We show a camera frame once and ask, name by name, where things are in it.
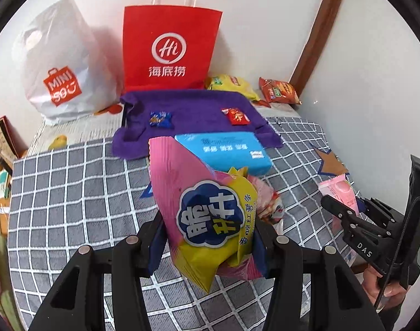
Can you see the purple cloth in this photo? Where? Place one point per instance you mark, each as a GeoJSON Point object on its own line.
{"type": "Point", "coordinates": [196, 110]}

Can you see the pink snack packet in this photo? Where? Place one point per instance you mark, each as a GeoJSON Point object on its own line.
{"type": "Point", "coordinates": [341, 191]}

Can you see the white illustrated snack packet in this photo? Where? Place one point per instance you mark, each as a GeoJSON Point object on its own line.
{"type": "Point", "coordinates": [270, 203]}

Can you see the brown wooden door frame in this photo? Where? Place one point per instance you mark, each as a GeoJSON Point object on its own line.
{"type": "Point", "coordinates": [320, 34]}

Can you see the blue tissue pack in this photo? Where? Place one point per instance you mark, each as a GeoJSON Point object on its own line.
{"type": "Point", "coordinates": [227, 151]}

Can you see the person's right hand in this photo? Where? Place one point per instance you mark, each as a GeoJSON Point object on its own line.
{"type": "Point", "coordinates": [372, 282]}

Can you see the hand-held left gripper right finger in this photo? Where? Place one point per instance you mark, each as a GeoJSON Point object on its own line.
{"type": "Point", "coordinates": [262, 255]}

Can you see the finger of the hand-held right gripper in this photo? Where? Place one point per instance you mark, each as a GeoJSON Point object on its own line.
{"type": "Point", "coordinates": [382, 210]}
{"type": "Point", "coordinates": [337, 208]}

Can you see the red paper bag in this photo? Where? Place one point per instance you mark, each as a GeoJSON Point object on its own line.
{"type": "Point", "coordinates": [168, 34]}

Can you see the red chip bag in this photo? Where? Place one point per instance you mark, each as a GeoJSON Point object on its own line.
{"type": "Point", "coordinates": [280, 91]}

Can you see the red wrapped candy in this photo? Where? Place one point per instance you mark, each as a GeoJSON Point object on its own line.
{"type": "Point", "coordinates": [235, 116]}

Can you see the pink and yellow snack bag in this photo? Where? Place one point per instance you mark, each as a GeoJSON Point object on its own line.
{"type": "Point", "coordinates": [203, 213]}

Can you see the white plastic shopping bag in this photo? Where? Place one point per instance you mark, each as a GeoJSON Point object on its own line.
{"type": "Point", "coordinates": [65, 51]}

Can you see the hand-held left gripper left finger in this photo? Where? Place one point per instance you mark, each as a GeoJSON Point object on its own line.
{"type": "Point", "coordinates": [157, 246]}

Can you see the blue wrapped candy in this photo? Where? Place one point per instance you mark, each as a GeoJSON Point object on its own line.
{"type": "Point", "coordinates": [160, 119]}

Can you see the cardboard box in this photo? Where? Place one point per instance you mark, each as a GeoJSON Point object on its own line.
{"type": "Point", "coordinates": [1, 213]}

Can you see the grey checked blanket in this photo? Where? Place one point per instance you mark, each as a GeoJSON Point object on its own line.
{"type": "Point", "coordinates": [75, 196]}

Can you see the yellow chip bag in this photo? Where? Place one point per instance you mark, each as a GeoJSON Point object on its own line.
{"type": "Point", "coordinates": [232, 84]}

